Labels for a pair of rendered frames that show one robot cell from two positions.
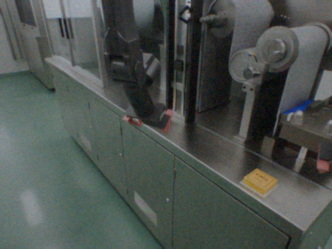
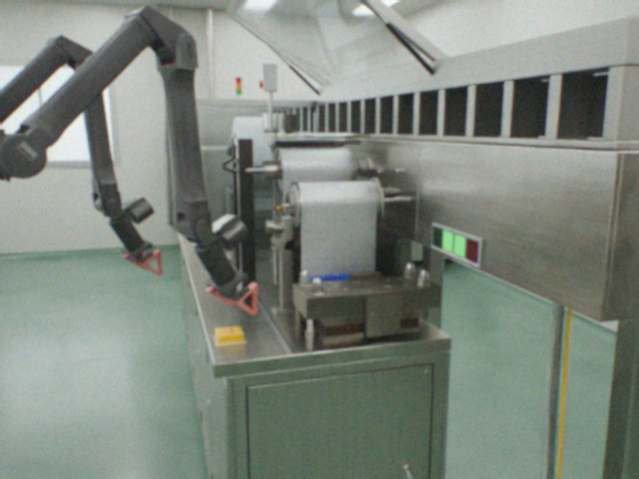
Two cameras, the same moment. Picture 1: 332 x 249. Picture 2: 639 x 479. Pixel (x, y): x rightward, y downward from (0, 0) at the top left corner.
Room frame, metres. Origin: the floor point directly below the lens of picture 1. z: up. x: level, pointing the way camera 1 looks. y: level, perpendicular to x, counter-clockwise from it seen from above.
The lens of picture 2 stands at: (-0.79, -1.09, 1.48)
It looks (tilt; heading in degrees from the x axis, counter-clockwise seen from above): 11 degrees down; 21
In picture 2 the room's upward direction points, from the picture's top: straight up
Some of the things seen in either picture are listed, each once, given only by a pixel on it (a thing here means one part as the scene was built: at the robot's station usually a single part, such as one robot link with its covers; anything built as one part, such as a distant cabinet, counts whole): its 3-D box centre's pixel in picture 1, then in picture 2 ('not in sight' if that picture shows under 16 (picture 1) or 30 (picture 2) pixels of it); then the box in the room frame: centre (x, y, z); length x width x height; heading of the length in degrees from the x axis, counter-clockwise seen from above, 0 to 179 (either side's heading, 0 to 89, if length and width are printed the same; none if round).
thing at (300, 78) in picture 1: (299, 87); (338, 249); (0.83, -0.51, 1.11); 0.23 x 0.01 x 0.18; 128
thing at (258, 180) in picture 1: (259, 181); (229, 334); (0.53, -0.29, 0.91); 0.07 x 0.07 x 0.02; 38
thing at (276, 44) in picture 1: (273, 50); (291, 204); (0.79, -0.37, 1.25); 0.07 x 0.02 x 0.07; 38
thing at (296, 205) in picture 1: (139, 84); (257, 256); (1.57, 0.17, 0.88); 2.52 x 0.66 x 0.04; 38
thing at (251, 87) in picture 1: (249, 104); (282, 265); (0.80, -0.33, 1.05); 0.06 x 0.05 x 0.31; 128
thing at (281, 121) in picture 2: not in sight; (280, 121); (1.44, -0.02, 1.50); 0.14 x 0.14 x 0.06
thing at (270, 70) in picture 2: not in sight; (268, 78); (1.26, -0.06, 1.66); 0.07 x 0.07 x 0.10; 23
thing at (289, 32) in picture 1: (276, 50); (295, 204); (0.80, -0.38, 1.25); 0.15 x 0.01 x 0.15; 38
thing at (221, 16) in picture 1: (216, 18); (272, 170); (0.98, -0.21, 1.33); 0.06 x 0.06 x 0.06; 38
